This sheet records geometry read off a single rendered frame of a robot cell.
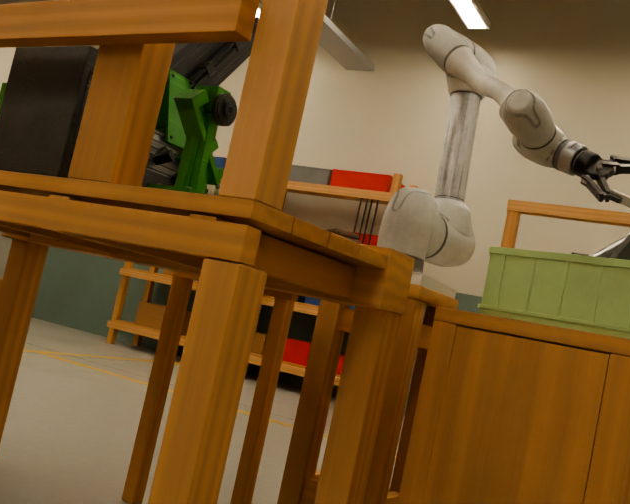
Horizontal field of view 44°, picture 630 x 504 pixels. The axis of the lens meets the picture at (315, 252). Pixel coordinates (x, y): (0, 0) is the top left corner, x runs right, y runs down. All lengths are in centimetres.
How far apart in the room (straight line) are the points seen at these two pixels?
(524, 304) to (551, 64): 610
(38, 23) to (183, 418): 99
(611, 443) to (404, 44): 699
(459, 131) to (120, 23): 129
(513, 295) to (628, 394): 36
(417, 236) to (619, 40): 570
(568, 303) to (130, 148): 103
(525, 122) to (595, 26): 588
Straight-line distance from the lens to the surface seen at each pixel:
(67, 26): 187
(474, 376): 190
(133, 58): 175
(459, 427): 191
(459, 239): 252
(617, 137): 753
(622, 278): 181
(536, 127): 213
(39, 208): 183
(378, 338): 191
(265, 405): 257
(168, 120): 213
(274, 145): 145
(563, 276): 186
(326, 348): 231
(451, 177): 258
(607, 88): 770
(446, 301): 239
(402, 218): 235
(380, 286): 188
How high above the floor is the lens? 68
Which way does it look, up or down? 5 degrees up
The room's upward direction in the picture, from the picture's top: 12 degrees clockwise
